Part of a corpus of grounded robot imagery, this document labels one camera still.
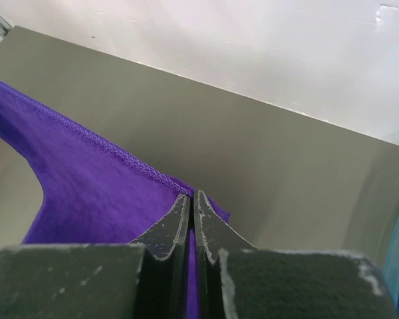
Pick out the purple towel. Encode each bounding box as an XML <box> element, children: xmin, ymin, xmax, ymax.
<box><xmin>0</xmin><ymin>74</ymin><xmax>231</xmax><ymax>319</ymax></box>

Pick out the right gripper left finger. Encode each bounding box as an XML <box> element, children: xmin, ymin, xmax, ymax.
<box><xmin>133</xmin><ymin>194</ymin><xmax>190</xmax><ymax>318</ymax></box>

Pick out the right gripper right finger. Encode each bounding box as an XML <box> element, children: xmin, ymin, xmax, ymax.
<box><xmin>193</xmin><ymin>190</ymin><xmax>257</xmax><ymax>318</ymax></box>

